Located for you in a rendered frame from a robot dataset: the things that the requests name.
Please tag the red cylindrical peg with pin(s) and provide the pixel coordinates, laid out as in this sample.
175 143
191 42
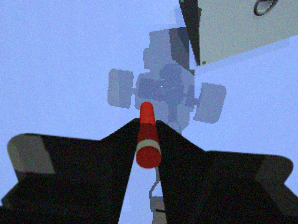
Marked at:
148 154

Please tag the grey sloped panel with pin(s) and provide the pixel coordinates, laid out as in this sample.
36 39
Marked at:
218 29

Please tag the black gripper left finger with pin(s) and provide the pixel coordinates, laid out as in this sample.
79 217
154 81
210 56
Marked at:
107 162

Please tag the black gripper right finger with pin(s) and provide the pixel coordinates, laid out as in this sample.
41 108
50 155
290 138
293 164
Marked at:
187 173

